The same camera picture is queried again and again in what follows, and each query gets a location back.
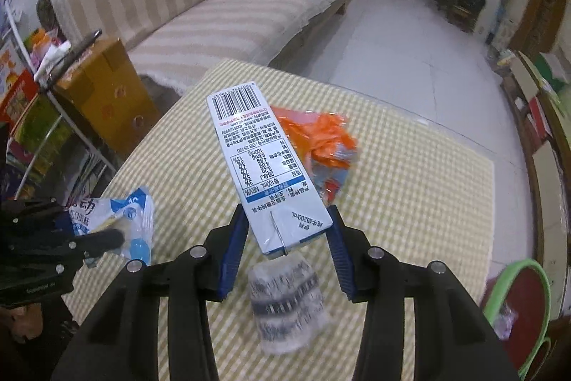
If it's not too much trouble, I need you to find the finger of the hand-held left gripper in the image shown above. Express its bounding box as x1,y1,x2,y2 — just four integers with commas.
13,228,126,275
1,198,75,237

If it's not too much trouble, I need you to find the orange plastic wrapper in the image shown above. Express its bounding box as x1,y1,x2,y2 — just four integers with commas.
271,105,360,207

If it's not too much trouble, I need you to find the green rimmed bin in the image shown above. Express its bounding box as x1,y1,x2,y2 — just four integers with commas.
481,258,555,380

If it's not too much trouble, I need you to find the beige striped sofa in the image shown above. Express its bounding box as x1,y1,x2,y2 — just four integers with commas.
36,0,353,96

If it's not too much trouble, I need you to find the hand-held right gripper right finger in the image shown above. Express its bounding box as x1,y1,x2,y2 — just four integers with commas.
327,204,522,381

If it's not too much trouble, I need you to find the blue white plastic bag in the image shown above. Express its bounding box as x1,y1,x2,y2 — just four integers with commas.
67,186,155,268

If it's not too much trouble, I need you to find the brown cardboard box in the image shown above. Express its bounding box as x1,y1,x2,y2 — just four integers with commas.
52,37,162,159

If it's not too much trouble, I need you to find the wooden television cabinet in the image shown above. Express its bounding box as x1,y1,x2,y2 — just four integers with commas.
499,48,571,295

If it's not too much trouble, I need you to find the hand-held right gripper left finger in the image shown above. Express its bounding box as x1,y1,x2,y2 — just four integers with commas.
50,205,251,381

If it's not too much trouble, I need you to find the milk carton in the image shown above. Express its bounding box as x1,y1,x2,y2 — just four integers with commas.
206,81,333,260

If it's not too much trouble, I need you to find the metal wire rack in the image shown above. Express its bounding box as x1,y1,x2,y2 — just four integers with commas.
0,0,117,205

